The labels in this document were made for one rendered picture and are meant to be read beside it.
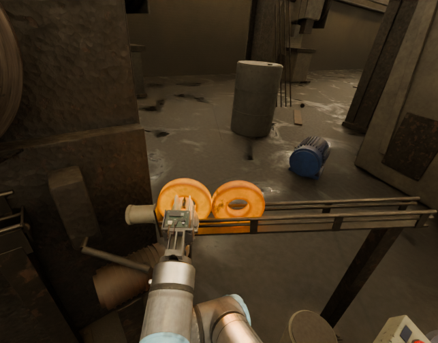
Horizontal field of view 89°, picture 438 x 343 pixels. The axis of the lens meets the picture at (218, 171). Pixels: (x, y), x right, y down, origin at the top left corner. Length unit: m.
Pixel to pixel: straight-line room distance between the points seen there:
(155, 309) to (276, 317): 0.91
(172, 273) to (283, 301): 0.95
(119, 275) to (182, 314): 0.34
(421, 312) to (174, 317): 1.43
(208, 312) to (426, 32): 2.44
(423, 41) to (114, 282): 2.56
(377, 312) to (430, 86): 1.74
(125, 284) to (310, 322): 0.52
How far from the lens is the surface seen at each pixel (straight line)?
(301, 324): 0.73
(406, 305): 1.68
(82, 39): 0.75
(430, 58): 2.53
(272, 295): 1.36
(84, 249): 0.76
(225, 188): 0.61
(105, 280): 0.77
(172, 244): 0.53
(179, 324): 0.48
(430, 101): 2.49
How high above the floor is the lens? 1.14
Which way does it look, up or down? 32 degrees down
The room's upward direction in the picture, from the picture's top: 4 degrees clockwise
